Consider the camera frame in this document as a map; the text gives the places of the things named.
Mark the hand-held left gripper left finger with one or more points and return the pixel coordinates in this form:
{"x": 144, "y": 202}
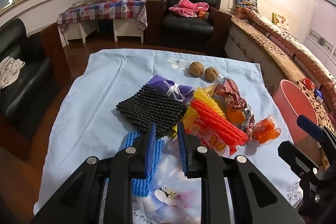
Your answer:
{"x": 146, "y": 153}

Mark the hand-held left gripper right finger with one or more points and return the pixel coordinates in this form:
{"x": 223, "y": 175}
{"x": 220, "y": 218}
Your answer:
{"x": 183, "y": 153}

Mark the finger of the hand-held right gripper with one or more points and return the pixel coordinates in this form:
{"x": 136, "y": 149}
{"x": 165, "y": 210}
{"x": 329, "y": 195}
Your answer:
{"x": 309, "y": 127}
{"x": 296, "y": 154}

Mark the pink plastic bucket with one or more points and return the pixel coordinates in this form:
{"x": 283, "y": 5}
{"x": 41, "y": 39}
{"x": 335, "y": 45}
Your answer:
{"x": 288, "y": 103}

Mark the blue foam fruit net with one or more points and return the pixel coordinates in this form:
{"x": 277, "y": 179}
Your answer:
{"x": 140, "y": 187}

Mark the black foam fruit net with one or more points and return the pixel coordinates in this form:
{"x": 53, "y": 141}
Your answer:
{"x": 152, "y": 109}

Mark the red foam fruit net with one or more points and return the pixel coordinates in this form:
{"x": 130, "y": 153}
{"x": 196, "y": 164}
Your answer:
{"x": 218, "y": 121}

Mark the yellow plastic bag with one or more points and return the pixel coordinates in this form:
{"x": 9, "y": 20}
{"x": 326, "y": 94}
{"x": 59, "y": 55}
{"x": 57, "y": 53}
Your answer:
{"x": 207, "y": 99}

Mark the printed wrapper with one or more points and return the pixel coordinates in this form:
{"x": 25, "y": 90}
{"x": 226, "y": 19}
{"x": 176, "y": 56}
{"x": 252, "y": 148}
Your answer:
{"x": 231, "y": 98}

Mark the clear snack packet red label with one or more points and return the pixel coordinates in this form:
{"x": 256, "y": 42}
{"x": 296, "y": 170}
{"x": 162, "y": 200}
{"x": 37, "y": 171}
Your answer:
{"x": 211, "y": 141}

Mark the blue tissue pack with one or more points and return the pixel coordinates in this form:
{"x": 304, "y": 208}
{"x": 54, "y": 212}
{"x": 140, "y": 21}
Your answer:
{"x": 319, "y": 95}

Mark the orange plastic wrapper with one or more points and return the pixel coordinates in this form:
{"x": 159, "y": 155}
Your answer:
{"x": 267, "y": 130}

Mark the light blue floral tablecloth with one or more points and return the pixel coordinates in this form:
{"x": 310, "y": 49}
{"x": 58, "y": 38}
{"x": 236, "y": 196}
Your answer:
{"x": 105, "y": 98}

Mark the purple plastic bag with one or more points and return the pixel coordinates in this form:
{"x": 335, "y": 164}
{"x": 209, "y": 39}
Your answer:
{"x": 160, "y": 82}

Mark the dotted brown quilt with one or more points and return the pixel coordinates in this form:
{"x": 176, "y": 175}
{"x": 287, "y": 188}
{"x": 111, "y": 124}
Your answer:
{"x": 302, "y": 50}

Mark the walnut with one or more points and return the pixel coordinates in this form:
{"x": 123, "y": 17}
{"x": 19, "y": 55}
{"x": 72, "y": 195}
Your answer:
{"x": 211, "y": 74}
{"x": 197, "y": 69}

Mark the brown leaf bed blanket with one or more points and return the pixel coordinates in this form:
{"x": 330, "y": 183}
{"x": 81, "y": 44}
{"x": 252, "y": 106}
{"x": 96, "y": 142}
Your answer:
{"x": 273, "y": 48}

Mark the bed mattress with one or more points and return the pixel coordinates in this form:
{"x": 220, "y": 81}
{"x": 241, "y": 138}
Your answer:
{"x": 244, "y": 53}

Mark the white wardrobe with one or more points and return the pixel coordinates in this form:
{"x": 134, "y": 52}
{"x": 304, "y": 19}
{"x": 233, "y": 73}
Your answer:
{"x": 324, "y": 22}

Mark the yellow flowered pillow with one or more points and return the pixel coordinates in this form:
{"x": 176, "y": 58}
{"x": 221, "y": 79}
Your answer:
{"x": 281, "y": 20}

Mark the white desk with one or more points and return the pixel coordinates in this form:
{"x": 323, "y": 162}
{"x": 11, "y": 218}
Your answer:
{"x": 128, "y": 28}

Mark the black leather armchair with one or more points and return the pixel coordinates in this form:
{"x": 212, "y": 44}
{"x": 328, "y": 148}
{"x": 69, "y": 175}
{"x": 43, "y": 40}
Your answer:
{"x": 189, "y": 27}

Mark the dark wooden side table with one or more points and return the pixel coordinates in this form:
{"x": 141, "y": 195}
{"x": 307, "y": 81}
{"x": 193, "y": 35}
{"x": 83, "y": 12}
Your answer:
{"x": 153, "y": 23}
{"x": 220, "y": 29}
{"x": 55, "y": 48}

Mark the black leather sofa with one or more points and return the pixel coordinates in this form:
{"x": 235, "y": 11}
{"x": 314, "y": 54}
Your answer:
{"x": 23, "y": 113}

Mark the small orange box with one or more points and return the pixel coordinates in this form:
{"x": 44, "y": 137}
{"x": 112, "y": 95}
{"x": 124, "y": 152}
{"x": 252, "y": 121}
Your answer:
{"x": 203, "y": 14}

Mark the colourful printed pillow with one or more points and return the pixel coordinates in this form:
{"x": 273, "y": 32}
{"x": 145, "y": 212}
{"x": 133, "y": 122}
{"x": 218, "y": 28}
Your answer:
{"x": 245, "y": 2}

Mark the pink dotted blanket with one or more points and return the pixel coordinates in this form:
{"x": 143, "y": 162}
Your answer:
{"x": 187, "y": 7}

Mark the checkered tablecloth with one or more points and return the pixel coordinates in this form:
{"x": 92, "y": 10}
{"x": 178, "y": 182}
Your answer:
{"x": 102, "y": 10}

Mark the white patterned cloth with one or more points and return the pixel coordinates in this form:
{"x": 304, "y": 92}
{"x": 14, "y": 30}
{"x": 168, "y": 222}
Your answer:
{"x": 10, "y": 71}

